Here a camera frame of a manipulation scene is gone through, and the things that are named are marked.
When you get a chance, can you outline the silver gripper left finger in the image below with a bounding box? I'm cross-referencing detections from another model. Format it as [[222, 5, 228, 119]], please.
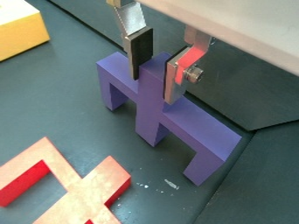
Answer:
[[106, 0, 153, 80]]

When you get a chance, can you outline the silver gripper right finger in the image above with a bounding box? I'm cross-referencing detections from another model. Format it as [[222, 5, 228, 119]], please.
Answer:
[[162, 25, 210, 104]]

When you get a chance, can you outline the purple cross-shaped block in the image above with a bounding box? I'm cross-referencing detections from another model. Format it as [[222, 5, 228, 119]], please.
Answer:
[[97, 52, 240, 185]]

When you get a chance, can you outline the yellow slotted board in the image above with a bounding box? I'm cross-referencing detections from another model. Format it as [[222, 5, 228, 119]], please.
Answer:
[[0, 0, 50, 62]]

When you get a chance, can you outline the red cross-shaped block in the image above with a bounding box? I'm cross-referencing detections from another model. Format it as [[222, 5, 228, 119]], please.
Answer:
[[0, 138, 130, 224]]

